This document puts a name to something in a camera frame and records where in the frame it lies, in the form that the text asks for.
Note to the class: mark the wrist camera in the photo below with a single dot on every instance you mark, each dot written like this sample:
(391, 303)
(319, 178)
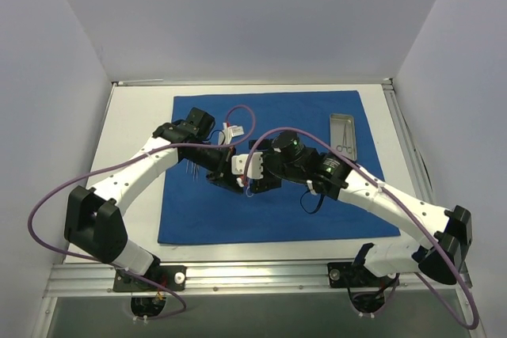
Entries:
(254, 170)
(231, 131)

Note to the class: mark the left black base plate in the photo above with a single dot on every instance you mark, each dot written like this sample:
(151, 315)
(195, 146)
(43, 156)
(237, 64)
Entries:
(172, 277)

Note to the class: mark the front aluminium rail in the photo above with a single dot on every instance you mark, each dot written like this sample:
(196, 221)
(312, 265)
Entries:
(91, 280)

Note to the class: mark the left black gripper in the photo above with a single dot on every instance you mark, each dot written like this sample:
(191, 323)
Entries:
(223, 179)

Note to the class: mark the blue surgical cloth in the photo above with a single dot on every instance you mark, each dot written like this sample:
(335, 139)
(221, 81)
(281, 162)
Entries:
(200, 213)

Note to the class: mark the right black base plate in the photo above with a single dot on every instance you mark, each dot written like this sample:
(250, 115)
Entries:
(345, 274)

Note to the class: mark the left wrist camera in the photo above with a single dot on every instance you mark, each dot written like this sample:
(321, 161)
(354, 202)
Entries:
(231, 131)

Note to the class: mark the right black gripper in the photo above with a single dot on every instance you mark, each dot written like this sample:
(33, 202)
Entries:
(264, 184)

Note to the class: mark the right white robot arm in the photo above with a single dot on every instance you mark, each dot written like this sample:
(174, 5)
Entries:
(440, 237)

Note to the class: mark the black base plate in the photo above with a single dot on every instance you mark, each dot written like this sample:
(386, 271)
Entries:
(172, 277)
(345, 274)

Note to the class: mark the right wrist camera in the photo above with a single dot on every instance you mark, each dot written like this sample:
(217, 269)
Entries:
(254, 170)

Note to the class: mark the surgical scissors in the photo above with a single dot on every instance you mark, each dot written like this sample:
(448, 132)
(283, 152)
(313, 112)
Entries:
(345, 146)

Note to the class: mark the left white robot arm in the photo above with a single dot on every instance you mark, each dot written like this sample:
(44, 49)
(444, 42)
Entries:
(95, 216)

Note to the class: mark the metal instrument tray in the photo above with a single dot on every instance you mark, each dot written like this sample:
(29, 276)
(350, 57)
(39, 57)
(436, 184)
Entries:
(337, 122)

